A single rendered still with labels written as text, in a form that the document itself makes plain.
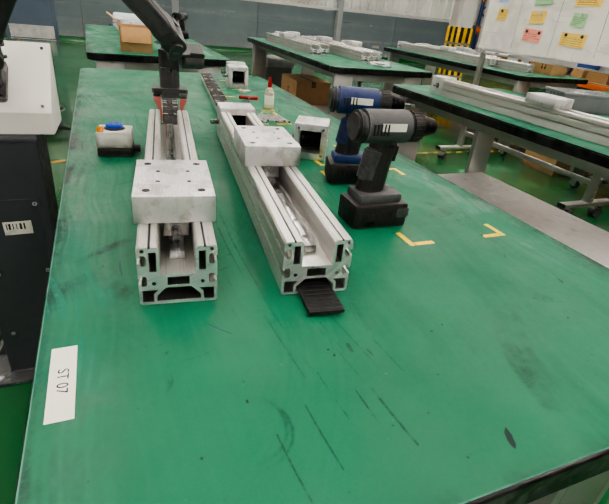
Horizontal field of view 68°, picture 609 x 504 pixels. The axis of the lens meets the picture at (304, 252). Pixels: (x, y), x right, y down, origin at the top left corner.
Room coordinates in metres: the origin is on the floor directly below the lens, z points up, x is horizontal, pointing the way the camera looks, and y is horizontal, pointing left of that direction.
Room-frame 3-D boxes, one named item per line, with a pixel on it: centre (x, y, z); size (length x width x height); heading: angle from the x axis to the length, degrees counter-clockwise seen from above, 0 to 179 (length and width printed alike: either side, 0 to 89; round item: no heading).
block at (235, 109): (1.36, 0.25, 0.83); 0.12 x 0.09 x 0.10; 108
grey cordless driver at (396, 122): (0.86, -0.15, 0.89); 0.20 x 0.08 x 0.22; 114
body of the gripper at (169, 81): (1.41, 0.45, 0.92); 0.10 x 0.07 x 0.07; 108
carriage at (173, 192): (0.64, 0.21, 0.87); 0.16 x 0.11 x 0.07; 18
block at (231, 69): (2.29, 0.42, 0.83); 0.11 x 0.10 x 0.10; 109
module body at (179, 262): (0.88, 0.28, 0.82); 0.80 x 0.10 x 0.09; 18
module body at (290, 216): (0.94, 0.10, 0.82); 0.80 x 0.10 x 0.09; 18
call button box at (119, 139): (1.11, 0.49, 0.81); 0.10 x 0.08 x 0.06; 108
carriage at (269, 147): (0.94, 0.10, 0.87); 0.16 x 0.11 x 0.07; 18
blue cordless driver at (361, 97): (1.09, -0.12, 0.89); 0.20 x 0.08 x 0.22; 97
